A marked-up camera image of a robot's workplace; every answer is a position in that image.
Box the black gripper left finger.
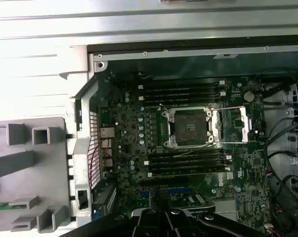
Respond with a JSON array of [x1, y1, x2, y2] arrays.
[[62, 192, 174, 237]]

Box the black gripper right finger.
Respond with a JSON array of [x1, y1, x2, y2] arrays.
[[164, 192, 268, 237]]

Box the metal socket cover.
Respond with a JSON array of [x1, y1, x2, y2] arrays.
[[210, 105, 254, 144]]

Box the CPU socket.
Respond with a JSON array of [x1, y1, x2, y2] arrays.
[[161, 105, 213, 149]]

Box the blue expansion slot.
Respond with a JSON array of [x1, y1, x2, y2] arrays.
[[139, 189, 189, 198]]

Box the black graphics card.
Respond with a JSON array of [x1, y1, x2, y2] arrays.
[[161, 191, 217, 219]]

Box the black expansion slot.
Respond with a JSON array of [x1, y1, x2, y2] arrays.
[[138, 176, 189, 188]]

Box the silver chipset heatsink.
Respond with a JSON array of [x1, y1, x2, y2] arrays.
[[213, 198, 238, 220]]

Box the RAM slot white clips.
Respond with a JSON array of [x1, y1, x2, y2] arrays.
[[138, 80, 226, 90], [147, 165, 232, 178], [138, 91, 226, 101], [143, 155, 232, 166]]

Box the green motherboard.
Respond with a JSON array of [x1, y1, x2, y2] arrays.
[[96, 71, 275, 237]]

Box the black PC case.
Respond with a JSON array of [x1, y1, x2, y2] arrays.
[[69, 37, 298, 237]]

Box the grey parts rack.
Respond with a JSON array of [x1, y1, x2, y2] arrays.
[[0, 117, 68, 234]]

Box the silver coin battery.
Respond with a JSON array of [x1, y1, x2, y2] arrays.
[[243, 90, 255, 103]]

